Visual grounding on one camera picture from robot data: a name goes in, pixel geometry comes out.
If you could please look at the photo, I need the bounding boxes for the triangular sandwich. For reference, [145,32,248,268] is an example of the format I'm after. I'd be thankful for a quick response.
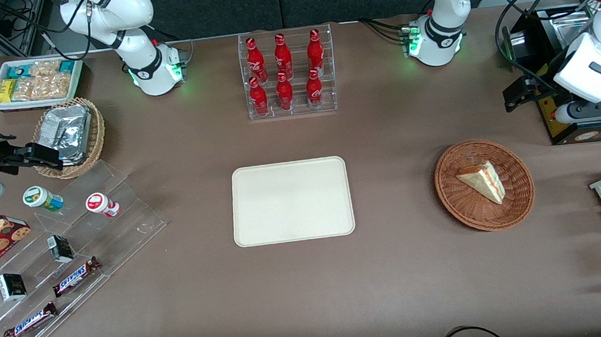
[455,160,508,208]

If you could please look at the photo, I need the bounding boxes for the light wicker basket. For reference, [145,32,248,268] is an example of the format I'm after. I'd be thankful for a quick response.
[28,95,109,182]

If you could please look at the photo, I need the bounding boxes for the round brown wicker basket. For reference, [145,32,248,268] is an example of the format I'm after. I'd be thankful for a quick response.
[432,136,538,235]

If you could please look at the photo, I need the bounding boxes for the cream plastic tray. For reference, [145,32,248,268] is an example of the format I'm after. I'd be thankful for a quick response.
[229,155,357,248]

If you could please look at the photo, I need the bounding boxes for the silver foil packs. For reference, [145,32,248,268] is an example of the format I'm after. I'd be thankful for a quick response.
[37,103,95,168]

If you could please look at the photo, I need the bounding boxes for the green lid white cup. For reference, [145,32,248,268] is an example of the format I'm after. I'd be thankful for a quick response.
[22,184,65,215]

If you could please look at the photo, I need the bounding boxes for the steel warmer pan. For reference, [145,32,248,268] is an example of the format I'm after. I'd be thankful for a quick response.
[550,9,598,50]

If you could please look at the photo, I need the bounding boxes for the black food warmer case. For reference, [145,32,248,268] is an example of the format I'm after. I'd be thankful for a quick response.
[499,0,601,149]

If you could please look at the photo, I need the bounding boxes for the yellow snack pack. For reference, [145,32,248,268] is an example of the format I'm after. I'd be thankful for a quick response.
[0,78,17,104]

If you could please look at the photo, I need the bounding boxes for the clear bag of crackers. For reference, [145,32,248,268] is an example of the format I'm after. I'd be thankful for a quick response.
[28,59,62,79]
[10,76,37,102]
[33,73,72,101]

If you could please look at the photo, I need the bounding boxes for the red lid white cup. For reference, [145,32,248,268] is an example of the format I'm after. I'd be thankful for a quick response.
[85,191,121,220]

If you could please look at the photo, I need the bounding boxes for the small black carton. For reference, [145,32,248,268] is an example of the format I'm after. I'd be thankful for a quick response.
[0,272,28,303]
[46,234,75,265]

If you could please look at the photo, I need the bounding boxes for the clear acrylic stepped stand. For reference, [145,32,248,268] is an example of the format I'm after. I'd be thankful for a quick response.
[0,156,176,337]

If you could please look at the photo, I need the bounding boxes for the brown Snickers bar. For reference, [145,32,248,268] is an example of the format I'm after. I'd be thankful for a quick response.
[50,255,104,299]
[1,301,61,337]

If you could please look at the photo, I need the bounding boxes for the red cola bottle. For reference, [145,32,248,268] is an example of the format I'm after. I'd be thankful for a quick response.
[273,33,294,79]
[304,68,325,110]
[247,76,270,118]
[245,36,268,84]
[275,71,295,112]
[305,28,326,74]

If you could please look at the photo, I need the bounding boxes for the clear acrylic bottle rack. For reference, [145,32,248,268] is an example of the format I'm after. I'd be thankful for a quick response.
[237,24,339,122]

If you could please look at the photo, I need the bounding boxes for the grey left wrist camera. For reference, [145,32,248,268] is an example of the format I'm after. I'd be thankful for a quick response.
[552,99,601,126]

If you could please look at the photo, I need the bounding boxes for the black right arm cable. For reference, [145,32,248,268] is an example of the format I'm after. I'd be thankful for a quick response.
[0,0,113,66]

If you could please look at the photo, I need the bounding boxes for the black base cable bundle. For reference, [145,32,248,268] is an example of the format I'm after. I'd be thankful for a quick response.
[358,15,411,46]

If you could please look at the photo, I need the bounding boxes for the black cable loop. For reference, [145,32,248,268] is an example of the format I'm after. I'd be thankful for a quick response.
[435,323,510,337]

